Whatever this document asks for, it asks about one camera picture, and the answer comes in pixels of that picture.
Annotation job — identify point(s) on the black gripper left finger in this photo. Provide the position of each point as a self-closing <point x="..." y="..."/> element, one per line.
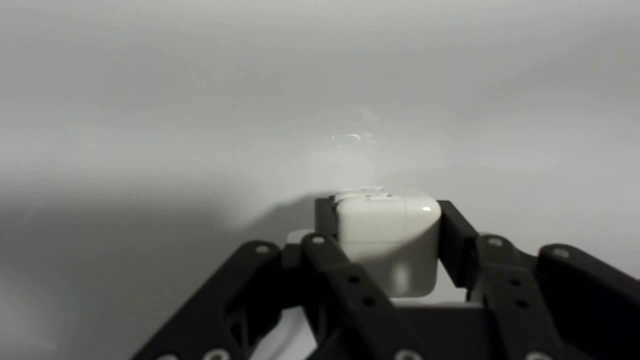
<point x="347" y="280"/>

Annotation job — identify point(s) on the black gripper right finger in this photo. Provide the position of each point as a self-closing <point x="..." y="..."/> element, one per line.
<point x="572" y="301"/>

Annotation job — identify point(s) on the large white whiteboard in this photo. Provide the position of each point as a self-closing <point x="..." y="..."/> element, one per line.
<point x="200" y="100"/>

